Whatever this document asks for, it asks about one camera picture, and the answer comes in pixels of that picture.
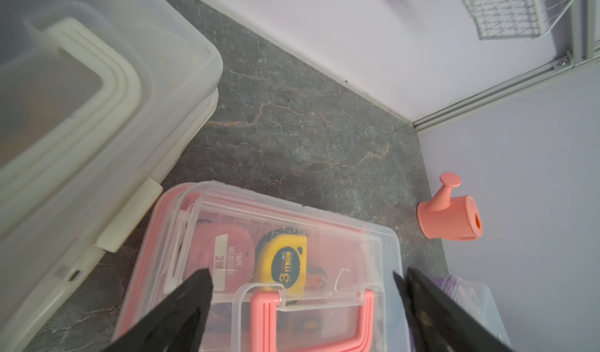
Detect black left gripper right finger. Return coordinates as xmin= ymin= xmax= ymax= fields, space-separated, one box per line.
xmin=393 ymin=268 xmax=512 ymax=352

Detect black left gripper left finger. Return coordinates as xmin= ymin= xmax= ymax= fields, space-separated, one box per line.
xmin=106 ymin=269 xmax=213 ymax=352

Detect purple clear-lid toolbox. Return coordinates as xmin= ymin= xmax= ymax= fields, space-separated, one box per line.
xmin=431 ymin=275 xmax=512 ymax=347

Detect pink toolbox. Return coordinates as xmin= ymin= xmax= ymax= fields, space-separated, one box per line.
xmin=114 ymin=181 xmax=409 ymax=351

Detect white toolbox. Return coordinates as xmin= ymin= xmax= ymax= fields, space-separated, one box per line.
xmin=1 ymin=0 xmax=223 ymax=351

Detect pink watering can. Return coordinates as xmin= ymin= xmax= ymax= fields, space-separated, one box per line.
xmin=417 ymin=172 xmax=483 ymax=241

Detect yellow tape measure pink box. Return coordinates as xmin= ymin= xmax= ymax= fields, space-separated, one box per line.
xmin=252 ymin=229 xmax=308 ymax=294

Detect white wire wall shelf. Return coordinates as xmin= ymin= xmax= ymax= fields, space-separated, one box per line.
xmin=462 ymin=0 xmax=576 ymax=40

